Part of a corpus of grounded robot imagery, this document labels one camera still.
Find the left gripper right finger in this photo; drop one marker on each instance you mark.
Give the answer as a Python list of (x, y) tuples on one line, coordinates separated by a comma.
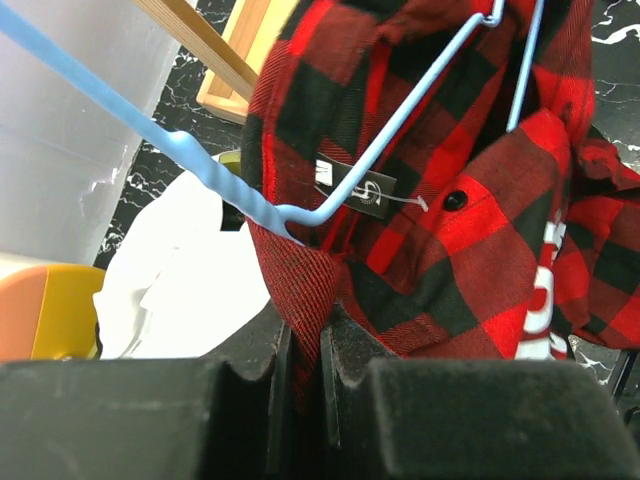
[(393, 418)]

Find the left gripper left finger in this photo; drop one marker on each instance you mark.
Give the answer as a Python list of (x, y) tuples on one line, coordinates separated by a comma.
[(224, 415)]

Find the red black plaid shirt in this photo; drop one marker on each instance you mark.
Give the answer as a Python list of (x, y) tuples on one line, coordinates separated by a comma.
[(493, 243)]

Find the light blue wire hanger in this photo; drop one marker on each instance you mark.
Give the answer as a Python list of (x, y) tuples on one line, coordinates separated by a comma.
[(187, 152)]

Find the cream cylindrical drum toy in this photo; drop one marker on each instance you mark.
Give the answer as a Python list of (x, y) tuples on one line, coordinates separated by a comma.
[(47, 309)]

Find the green laundry basket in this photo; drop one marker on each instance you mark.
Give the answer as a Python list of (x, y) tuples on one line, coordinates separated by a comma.
[(231, 160)]

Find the wooden clothes rack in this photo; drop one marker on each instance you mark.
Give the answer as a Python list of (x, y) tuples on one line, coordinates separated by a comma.
[(233, 58)]

